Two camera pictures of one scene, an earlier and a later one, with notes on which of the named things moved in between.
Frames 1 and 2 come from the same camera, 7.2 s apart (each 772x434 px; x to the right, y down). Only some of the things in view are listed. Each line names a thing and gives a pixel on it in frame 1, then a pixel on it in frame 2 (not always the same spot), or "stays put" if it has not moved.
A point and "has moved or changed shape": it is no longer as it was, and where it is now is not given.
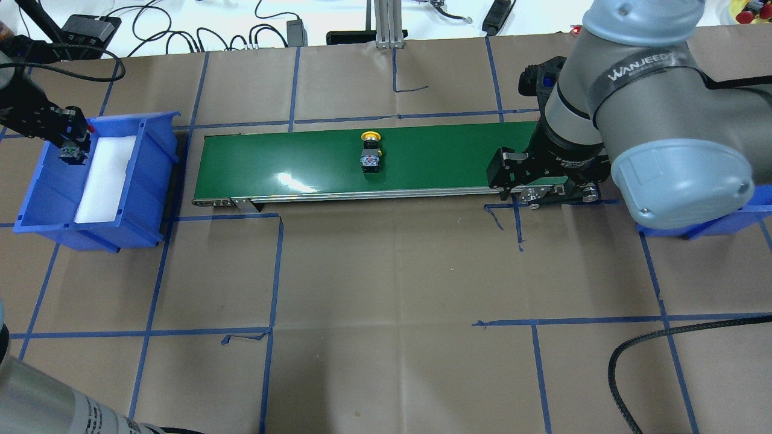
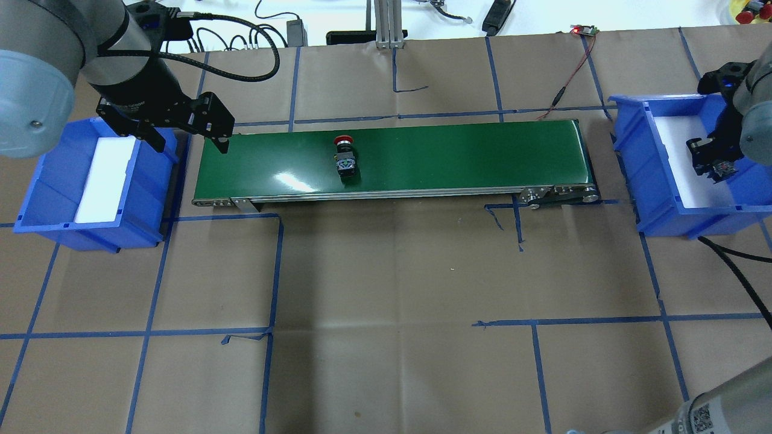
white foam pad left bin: x=101 y=196 stays put
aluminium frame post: x=388 y=24 stays put
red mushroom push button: x=71 y=153 to x=345 y=160
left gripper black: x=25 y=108 to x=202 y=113
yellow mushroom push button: x=370 y=160 has moved or changed shape
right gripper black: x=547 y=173 to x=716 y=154
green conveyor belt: x=232 y=169 stays put
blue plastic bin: x=119 y=199 stays put
